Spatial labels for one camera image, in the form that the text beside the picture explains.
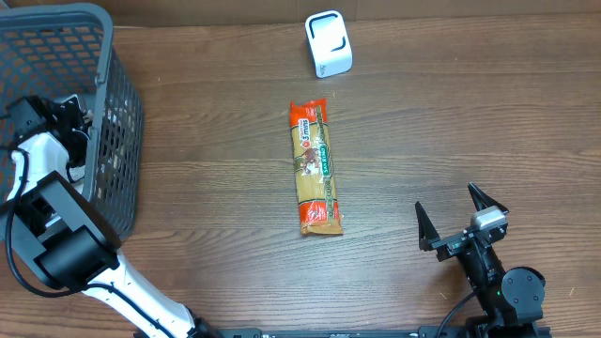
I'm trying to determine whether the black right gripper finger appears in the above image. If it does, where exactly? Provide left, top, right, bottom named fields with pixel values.
left=468, top=182, right=509, bottom=214
left=415, top=201, right=439, bottom=252

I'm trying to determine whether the orange spaghetti packet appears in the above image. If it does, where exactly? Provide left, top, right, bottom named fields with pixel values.
left=289, top=99, right=344, bottom=236

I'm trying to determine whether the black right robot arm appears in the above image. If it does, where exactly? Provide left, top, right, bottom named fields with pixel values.
left=415, top=183, right=551, bottom=337

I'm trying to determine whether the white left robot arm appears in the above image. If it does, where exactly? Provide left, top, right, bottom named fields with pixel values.
left=1, top=95, right=219, bottom=337

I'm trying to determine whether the white barcode scanner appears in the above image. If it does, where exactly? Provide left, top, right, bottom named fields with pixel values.
left=304, top=10, right=353, bottom=79

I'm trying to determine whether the grey plastic shopping basket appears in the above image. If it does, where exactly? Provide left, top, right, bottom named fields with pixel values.
left=1, top=3, right=144, bottom=238

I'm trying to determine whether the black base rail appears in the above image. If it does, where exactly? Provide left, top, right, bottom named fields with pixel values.
left=218, top=326, right=465, bottom=338

